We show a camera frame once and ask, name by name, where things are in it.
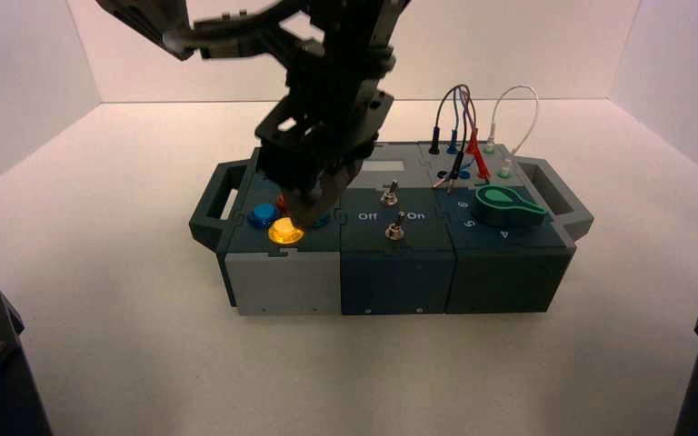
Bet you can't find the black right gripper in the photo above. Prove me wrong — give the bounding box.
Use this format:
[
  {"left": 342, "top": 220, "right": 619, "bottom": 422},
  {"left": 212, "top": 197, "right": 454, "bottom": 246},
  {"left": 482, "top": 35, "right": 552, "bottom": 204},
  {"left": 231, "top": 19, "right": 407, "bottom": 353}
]
[{"left": 254, "top": 88, "right": 396, "bottom": 231}]

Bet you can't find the yellow push button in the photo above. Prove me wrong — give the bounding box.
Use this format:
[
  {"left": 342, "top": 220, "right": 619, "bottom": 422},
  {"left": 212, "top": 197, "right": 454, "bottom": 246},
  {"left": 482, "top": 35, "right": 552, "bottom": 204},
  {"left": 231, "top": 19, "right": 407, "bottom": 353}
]
[{"left": 267, "top": 217, "right": 305, "bottom": 247}]

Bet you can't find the blue push button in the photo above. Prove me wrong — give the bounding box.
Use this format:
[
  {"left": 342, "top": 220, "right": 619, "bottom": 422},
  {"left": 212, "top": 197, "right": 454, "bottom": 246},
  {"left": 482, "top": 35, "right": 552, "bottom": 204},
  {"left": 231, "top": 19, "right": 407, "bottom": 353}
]
[{"left": 246, "top": 203, "right": 279, "bottom": 231}]

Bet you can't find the grey display screen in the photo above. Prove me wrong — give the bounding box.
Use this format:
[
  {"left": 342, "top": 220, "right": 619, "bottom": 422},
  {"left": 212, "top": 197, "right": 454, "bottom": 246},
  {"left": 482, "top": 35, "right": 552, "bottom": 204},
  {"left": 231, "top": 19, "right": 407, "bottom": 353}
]
[{"left": 359, "top": 158, "right": 407, "bottom": 177}]

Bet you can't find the green rotary knob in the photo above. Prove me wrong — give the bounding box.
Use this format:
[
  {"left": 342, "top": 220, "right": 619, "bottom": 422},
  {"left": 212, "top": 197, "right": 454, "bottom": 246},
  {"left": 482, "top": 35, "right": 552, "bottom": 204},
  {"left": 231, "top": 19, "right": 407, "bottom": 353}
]
[{"left": 474, "top": 184, "right": 548, "bottom": 228}]

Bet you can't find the metal toggle switch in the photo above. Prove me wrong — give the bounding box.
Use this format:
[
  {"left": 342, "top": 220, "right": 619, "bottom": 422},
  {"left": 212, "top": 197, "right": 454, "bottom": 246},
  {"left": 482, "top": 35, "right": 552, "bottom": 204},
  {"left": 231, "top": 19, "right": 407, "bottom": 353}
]
[
  {"left": 384, "top": 210, "right": 407, "bottom": 242},
  {"left": 380, "top": 179, "right": 402, "bottom": 207}
]

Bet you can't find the modular control box with handles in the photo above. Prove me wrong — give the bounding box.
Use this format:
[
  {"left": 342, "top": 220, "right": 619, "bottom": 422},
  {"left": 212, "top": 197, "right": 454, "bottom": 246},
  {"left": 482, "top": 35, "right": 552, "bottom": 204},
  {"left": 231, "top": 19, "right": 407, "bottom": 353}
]
[{"left": 188, "top": 140, "right": 594, "bottom": 318}]

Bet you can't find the black jumper cable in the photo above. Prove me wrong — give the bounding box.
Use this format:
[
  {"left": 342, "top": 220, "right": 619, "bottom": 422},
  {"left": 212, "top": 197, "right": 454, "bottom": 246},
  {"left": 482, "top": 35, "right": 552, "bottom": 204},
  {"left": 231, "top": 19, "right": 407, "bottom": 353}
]
[{"left": 428, "top": 84, "right": 473, "bottom": 194}]

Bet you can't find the blue jumper cable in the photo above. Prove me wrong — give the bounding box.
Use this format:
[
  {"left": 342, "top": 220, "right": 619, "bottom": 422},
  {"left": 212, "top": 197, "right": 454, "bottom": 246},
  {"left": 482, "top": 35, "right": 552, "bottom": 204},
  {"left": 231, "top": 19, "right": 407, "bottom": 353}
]
[{"left": 446, "top": 85, "right": 473, "bottom": 182}]

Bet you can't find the red jumper cable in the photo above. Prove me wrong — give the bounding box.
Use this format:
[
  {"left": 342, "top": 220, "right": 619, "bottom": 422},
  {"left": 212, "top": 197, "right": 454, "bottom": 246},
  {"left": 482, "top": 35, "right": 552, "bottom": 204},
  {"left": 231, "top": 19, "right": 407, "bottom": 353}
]
[{"left": 458, "top": 85, "right": 493, "bottom": 182}]

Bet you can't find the white jumper cable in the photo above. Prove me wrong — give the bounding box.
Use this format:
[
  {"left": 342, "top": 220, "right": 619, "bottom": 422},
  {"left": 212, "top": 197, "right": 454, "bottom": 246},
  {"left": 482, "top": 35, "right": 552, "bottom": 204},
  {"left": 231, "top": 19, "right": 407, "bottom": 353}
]
[{"left": 484, "top": 84, "right": 541, "bottom": 176}]

